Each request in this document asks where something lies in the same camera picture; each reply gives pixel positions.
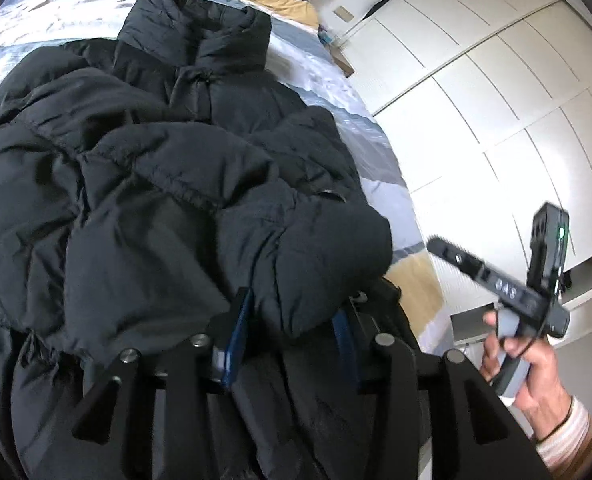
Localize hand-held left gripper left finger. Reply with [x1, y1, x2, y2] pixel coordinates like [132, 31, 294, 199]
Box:
[71, 287, 254, 480]

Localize wooden nightstand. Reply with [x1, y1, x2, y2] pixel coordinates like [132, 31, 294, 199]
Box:
[318, 30, 354, 78]

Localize person's right forearm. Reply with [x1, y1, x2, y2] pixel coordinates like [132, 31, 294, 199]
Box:
[533, 395, 592, 473]

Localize striped bed blanket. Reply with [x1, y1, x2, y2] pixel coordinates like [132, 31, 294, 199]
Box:
[0, 0, 447, 356]

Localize white wardrobe doors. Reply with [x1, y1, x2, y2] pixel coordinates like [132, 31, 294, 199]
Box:
[321, 0, 592, 351]

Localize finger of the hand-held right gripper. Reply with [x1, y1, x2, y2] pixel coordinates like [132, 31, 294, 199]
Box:
[426, 235, 497, 291]

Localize black puffer jacket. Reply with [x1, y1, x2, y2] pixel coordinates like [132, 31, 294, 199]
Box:
[0, 0, 432, 480]

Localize person's right hand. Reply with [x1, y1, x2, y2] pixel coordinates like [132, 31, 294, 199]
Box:
[481, 312, 574, 428]

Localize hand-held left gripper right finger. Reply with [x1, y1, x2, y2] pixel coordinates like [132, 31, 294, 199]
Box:
[333, 290, 552, 480]

